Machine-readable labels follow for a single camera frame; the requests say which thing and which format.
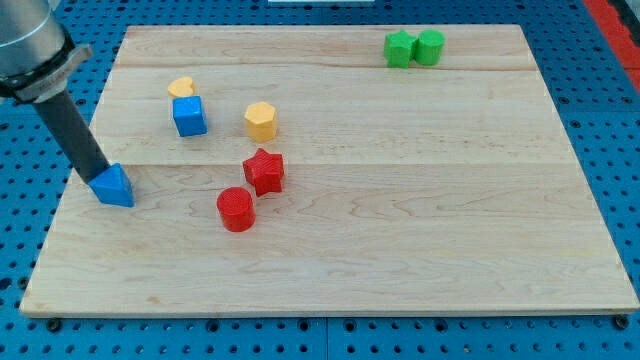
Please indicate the green cylinder block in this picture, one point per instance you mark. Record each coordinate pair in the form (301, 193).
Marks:
(429, 47)

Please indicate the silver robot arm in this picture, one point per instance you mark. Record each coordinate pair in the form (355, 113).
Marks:
(38, 54)

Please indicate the yellow heart block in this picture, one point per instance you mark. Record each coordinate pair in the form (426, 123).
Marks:
(182, 87)

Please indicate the wooden board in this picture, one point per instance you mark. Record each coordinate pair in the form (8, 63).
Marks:
(439, 191)

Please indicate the green star block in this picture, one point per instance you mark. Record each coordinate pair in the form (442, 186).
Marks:
(399, 49)

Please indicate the blue cube block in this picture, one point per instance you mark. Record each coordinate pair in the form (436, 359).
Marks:
(189, 116)

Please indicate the blue triangle block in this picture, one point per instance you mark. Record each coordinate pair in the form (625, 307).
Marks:
(113, 187)

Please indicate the red strip on table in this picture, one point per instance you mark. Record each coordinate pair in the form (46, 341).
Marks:
(620, 26)

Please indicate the yellow hexagon block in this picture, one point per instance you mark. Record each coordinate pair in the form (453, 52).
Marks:
(261, 121)

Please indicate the red star block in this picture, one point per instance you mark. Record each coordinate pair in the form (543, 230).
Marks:
(265, 172)

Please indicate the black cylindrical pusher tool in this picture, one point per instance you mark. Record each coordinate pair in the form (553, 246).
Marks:
(70, 130)

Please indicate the red cylinder block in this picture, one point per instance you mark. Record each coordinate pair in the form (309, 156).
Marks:
(236, 209)

